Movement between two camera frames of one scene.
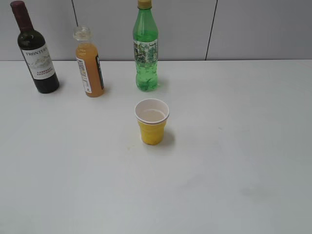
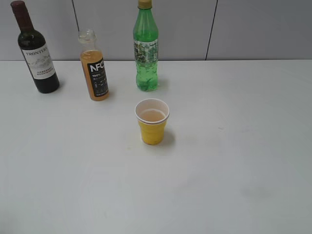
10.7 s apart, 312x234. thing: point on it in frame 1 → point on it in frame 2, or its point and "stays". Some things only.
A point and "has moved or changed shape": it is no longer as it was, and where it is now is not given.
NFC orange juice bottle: (87, 62) has moved or changed shape
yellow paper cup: (151, 114) stays
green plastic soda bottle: (145, 36) stays
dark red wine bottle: (33, 47) stays
